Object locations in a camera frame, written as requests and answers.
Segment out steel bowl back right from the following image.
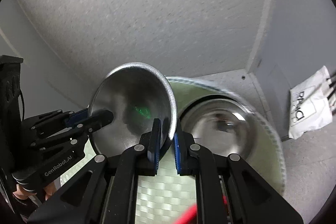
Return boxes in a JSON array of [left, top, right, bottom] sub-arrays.
[[180, 96, 257, 160]]

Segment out white tote bag black handles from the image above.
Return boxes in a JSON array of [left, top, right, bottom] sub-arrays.
[[288, 66, 335, 139]]

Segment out person's left hand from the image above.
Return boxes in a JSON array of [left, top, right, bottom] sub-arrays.
[[13, 182, 57, 200]]

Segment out grey door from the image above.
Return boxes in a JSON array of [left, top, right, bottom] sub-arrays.
[[253, 0, 335, 141]]

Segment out round table with green mat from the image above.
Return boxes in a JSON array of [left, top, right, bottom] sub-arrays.
[[60, 76, 288, 224]]

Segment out red square plastic basin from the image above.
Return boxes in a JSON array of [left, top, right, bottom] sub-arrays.
[[175, 197, 228, 224]]

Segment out small steel bowl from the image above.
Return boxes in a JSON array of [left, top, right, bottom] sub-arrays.
[[88, 62, 178, 157]]

